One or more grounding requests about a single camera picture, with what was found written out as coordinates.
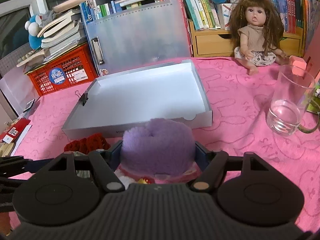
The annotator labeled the red knitted scrunchie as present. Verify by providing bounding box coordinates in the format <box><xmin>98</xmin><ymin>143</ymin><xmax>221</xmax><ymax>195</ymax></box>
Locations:
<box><xmin>64</xmin><ymin>133</ymin><xmax>111</xmax><ymax>155</ymax></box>

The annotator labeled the purple fluffy scrunchie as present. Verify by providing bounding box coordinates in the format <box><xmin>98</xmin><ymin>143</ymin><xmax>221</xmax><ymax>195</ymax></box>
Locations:
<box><xmin>120</xmin><ymin>119</ymin><xmax>196</xmax><ymax>177</ymax></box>

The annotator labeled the white fluffy scrunchie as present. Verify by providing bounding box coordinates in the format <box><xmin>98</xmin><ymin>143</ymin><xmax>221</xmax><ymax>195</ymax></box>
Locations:
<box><xmin>114</xmin><ymin>169</ymin><xmax>138</xmax><ymax>190</ymax></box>

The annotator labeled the red packet at table edge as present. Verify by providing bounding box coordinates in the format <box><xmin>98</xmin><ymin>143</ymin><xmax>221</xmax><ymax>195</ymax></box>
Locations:
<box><xmin>0</xmin><ymin>118</ymin><xmax>30</xmax><ymax>144</ymax></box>

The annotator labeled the small dark card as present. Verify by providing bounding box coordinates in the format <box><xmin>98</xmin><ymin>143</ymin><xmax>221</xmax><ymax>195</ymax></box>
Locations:
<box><xmin>23</xmin><ymin>99</ymin><xmax>35</xmax><ymax>113</ymax></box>

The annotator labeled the pink bunny towel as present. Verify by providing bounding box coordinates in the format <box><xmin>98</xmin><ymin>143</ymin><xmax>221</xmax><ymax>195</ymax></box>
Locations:
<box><xmin>16</xmin><ymin>58</ymin><xmax>319</xmax><ymax>231</ymax></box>

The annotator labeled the white shallow cardboard box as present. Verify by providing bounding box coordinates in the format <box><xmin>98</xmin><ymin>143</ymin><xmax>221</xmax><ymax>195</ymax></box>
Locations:
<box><xmin>62</xmin><ymin>60</ymin><xmax>213</xmax><ymax>140</ymax></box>

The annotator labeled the clear glass mug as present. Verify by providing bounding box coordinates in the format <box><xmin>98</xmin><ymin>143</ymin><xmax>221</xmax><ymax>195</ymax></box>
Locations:
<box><xmin>266</xmin><ymin>65</ymin><xmax>319</xmax><ymax>137</ymax></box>

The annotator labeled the red plastic crate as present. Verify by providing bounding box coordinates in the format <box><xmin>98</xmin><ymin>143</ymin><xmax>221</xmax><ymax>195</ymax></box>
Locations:
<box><xmin>26</xmin><ymin>43</ymin><xmax>98</xmax><ymax>96</ymax></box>

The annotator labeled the wooden drawer shelf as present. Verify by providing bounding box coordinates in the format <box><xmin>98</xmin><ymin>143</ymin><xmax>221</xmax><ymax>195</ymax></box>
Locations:
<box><xmin>188</xmin><ymin>20</ymin><xmax>303</xmax><ymax>57</ymax></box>

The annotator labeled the pink phone stand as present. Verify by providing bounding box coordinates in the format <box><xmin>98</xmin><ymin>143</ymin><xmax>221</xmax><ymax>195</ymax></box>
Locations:
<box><xmin>288</xmin><ymin>22</ymin><xmax>320</xmax><ymax>81</ymax></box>

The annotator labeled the stack of books on crate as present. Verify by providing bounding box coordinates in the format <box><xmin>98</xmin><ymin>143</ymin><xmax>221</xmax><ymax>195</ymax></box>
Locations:
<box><xmin>16</xmin><ymin>0</ymin><xmax>87</xmax><ymax>68</ymax></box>

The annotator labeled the blue white doraemon plush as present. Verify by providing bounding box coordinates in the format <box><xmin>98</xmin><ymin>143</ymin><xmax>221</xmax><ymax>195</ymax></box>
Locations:
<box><xmin>24</xmin><ymin>14</ymin><xmax>44</xmax><ymax>50</ymax></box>

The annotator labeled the brown haired baby doll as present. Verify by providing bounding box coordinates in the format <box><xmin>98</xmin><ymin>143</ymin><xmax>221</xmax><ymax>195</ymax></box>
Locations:
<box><xmin>229</xmin><ymin>0</ymin><xmax>289</xmax><ymax>75</ymax></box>

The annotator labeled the row of upright books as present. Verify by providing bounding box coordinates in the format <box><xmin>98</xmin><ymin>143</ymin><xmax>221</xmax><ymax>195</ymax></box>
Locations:
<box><xmin>80</xmin><ymin>0</ymin><xmax>319</xmax><ymax>39</ymax></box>

